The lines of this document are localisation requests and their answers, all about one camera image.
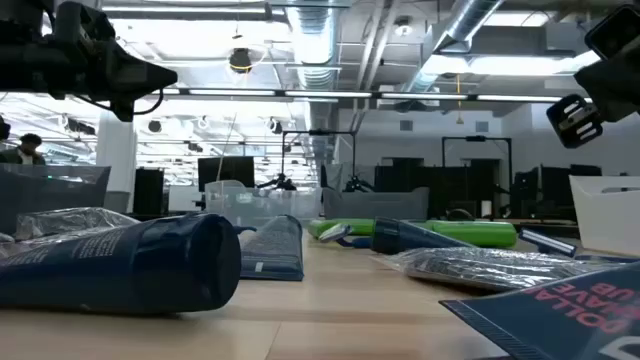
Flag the green travel bottle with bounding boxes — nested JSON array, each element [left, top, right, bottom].
[[424, 219, 519, 250], [306, 218, 376, 239]]

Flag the black office workstation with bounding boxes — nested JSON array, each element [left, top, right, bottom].
[[513, 163, 604, 221]]

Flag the black ceiling device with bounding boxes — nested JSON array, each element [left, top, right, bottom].
[[228, 47, 254, 75]]

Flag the blue handled razor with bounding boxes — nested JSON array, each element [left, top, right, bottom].
[[517, 227, 578, 258], [317, 222, 374, 250]]

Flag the black robot rig frame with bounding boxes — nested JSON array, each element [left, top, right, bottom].
[[257, 129, 376, 194], [441, 134, 515, 221]]

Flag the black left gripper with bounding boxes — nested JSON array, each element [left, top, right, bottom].
[[0, 19, 179, 105]]

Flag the navy blue toiletry tube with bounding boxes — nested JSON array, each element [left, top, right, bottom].
[[234, 214, 305, 282], [0, 212, 243, 315], [369, 215, 474, 256]]

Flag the dark translucent plastic bin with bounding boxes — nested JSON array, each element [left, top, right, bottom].
[[0, 163, 112, 236]]

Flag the black disc in plastic bag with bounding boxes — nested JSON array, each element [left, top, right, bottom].
[[372, 246, 624, 294], [0, 206, 140, 251]]

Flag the silver ventilation duct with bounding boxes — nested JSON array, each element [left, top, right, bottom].
[[402, 0, 506, 94], [285, 0, 346, 91]]

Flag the black background monitor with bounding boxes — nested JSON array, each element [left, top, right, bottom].
[[197, 155, 256, 193]]

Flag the black cabinet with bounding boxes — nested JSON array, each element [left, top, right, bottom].
[[132, 167, 166, 216]]

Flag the person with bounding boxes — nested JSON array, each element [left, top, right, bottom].
[[0, 132, 47, 166]]

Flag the grey plastic bin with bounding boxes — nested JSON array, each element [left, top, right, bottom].
[[322, 187, 431, 221]]

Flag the navy tube with pink lettering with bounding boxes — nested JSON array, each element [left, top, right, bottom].
[[438, 260, 640, 360]]

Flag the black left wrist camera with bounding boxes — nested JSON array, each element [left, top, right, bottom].
[[52, 1, 117, 49]]

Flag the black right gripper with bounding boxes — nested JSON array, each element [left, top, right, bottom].
[[545, 3, 640, 150]]

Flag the white plastic bin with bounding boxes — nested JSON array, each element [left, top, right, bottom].
[[568, 174, 640, 257]]

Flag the clear plastic bin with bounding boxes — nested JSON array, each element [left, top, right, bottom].
[[203, 179, 324, 230]]

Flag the long ceiling light strip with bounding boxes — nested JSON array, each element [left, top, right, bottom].
[[149, 87, 594, 104]]

